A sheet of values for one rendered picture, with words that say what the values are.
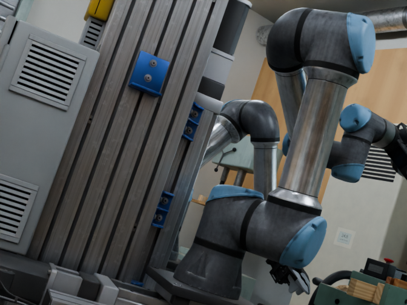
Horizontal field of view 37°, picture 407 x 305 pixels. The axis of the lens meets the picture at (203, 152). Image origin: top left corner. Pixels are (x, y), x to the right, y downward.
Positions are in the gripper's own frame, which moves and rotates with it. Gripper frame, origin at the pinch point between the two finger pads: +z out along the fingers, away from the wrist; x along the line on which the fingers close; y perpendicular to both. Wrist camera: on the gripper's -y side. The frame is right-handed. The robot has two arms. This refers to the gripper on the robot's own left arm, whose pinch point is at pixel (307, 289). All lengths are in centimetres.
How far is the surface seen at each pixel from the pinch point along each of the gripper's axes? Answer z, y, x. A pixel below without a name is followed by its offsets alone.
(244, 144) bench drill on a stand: -186, 31, -97
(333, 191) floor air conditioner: -119, 10, -116
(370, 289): 32.0, -26.7, 25.0
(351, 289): 32, -25, 31
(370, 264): 10.8, -21.9, 0.0
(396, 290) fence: 34.1, -30.1, 20.0
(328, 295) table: 23.0, -15.7, 22.9
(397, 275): 15.1, -23.7, -6.8
